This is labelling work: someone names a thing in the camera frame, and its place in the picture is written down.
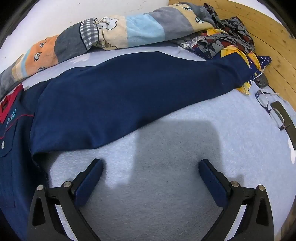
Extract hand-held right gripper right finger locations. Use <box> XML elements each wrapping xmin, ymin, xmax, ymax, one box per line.
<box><xmin>198</xmin><ymin>159</ymin><xmax>275</xmax><ymax>241</ymax></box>

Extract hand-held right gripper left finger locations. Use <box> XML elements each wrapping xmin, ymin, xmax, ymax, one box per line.
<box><xmin>27</xmin><ymin>159</ymin><xmax>104</xmax><ymax>241</ymax></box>

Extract navy blue jacket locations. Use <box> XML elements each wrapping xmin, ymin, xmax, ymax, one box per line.
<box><xmin>0</xmin><ymin>51</ymin><xmax>263</xmax><ymax>241</ymax></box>

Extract light blue cloud blanket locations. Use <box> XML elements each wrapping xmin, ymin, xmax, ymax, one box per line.
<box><xmin>0</xmin><ymin>45</ymin><xmax>296</xmax><ymax>241</ymax></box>

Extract eyeglasses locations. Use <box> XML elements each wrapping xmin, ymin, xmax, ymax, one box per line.
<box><xmin>255</xmin><ymin>90</ymin><xmax>293</xmax><ymax>131</ymax></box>

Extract dark grey speckled object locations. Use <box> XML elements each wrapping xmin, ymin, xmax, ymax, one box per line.
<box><xmin>253</xmin><ymin>75</ymin><xmax>269</xmax><ymax>88</ymax></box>

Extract navy dotted cloth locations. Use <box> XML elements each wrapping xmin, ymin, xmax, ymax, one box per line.
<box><xmin>245</xmin><ymin>56</ymin><xmax>272</xmax><ymax>86</ymax></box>

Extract yellow printed cloth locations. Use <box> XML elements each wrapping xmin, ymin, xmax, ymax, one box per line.
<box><xmin>207</xmin><ymin>28</ymin><xmax>264</xmax><ymax>95</ymax></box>

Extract patchwork rolled quilt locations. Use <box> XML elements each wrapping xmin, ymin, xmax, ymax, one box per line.
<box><xmin>0</xmin><ymin>2</ymin><xmax>216</xmax><ymax>93</ymax></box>

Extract grey garment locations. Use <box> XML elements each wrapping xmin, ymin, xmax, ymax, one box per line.
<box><xmin>178</xmin><ymin>2</ymin><xmax>218</xmax><ymax>25</ymax></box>

